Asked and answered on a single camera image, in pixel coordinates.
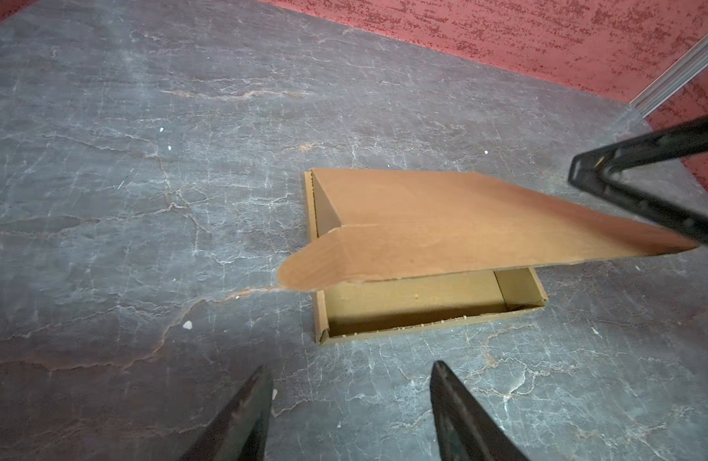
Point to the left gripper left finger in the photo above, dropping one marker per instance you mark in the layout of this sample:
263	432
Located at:
239	432

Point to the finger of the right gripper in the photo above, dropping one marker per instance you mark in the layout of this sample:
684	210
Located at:
598	172

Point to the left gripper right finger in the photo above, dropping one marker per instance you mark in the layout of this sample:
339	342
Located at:
464	429

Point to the brown cardboard box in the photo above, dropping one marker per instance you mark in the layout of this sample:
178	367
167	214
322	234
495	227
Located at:
391	251

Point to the right aluminium corner post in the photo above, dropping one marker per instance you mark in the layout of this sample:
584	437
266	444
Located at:
673	79

